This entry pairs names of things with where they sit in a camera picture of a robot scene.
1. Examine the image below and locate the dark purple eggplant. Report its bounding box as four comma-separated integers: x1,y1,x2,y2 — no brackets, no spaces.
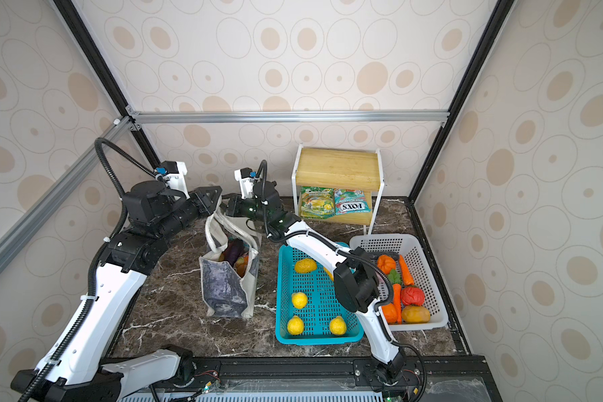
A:
223,239,244,266

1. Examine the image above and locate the cream canvas grocery bag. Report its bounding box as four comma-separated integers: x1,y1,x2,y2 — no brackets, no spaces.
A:
199,200,261,319

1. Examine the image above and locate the orange fruits candy bag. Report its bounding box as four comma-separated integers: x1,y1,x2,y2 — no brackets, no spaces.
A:
234,254,250,278

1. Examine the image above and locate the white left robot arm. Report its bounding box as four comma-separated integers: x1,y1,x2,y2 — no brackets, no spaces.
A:
11,138,222,401

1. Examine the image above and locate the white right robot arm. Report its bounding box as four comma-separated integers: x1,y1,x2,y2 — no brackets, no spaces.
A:
221,194,427,385

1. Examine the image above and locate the green lemon candy bag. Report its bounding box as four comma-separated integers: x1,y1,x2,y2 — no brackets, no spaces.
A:
299,186,335,219

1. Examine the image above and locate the teal Fox's candy bag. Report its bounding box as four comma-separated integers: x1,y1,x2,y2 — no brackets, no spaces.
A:
333,189,370,215

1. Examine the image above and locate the yellow mango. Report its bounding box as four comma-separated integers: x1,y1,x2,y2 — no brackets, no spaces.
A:
294,258,318,274

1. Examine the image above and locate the yellow lemon middle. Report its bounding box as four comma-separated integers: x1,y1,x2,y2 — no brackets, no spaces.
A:
291,292,308,310

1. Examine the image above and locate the yellow lemon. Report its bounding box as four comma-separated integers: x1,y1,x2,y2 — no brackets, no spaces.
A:
329,316,348,337
291,292,308,310
286,316,305,336

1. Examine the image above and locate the yellow pear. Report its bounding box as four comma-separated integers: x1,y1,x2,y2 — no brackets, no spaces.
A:
323,267,334,281

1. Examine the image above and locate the teal plastic basket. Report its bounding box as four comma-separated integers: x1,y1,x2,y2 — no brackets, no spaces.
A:
276,246,363,346

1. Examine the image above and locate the yellow lemon front left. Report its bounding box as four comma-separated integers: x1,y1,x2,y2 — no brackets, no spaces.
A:
286,316,305,336

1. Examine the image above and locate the yellow lemon front right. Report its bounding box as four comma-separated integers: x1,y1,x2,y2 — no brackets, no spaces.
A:
329,316,348,337

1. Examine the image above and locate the orange back white basket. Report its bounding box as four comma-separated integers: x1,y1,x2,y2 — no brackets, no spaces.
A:
377,255,396,276

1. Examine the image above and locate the orange white basket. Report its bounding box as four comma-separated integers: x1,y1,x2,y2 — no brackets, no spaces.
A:
377,255,396,276
381,304,399,325

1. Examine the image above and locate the white plastic basket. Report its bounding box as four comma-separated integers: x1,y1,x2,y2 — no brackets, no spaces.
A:
349,234,449,332

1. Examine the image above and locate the orange carrot front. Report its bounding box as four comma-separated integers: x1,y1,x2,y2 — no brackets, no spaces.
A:
392,284,402,324

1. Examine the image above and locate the orange carrot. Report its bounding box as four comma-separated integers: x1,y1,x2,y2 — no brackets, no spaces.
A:
392,284,402,324
399,256,415,286

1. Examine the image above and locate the orange front white basket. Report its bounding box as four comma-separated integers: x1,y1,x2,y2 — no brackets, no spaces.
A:
381,304,399,325

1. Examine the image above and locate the orange carrot back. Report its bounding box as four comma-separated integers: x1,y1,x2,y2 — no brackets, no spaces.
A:
399,256,415,286

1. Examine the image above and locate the red knobbly fruit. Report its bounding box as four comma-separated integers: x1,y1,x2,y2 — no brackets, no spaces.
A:
400,286,425,307

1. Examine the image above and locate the brown potato front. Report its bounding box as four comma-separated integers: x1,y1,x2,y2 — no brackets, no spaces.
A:
401,305,431,324

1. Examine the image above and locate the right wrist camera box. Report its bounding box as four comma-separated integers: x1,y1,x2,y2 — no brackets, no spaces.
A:
234,167,277,203

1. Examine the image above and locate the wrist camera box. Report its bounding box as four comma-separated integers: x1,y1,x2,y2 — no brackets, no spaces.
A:
234,167,277,203
154,161,190,199

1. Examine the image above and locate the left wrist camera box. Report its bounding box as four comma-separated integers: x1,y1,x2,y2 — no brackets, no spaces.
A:
154,161,190,199

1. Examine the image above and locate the silver aluminium frame bar back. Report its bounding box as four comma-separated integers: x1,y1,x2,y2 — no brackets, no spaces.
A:
132,110,449,124

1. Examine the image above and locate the silver aluminium frame bar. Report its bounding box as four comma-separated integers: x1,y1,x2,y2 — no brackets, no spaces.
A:
132,110,449,124
0,127,120,277

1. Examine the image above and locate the white wire wooden shelf rack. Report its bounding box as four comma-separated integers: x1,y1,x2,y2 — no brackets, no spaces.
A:
291,146,385,235

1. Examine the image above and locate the silver aluminium frame bar left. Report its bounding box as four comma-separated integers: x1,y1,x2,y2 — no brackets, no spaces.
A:
0,127,120,277

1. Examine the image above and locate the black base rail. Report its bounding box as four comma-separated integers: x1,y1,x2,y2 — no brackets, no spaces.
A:
105,354,504,402

